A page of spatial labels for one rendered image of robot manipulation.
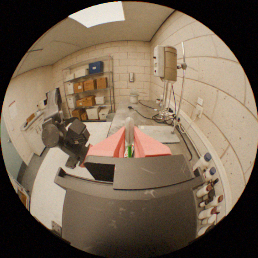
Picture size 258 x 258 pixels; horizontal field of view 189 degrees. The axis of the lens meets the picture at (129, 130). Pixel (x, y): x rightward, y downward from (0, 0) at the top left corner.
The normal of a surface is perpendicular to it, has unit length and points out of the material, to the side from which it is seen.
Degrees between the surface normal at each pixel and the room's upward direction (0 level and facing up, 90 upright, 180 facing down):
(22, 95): 90
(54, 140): 51
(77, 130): 40
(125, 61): 90
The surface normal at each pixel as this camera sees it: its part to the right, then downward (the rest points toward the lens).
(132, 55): -0.02, 0.58
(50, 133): 0.51, -0.17
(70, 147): 0.64, -0.62
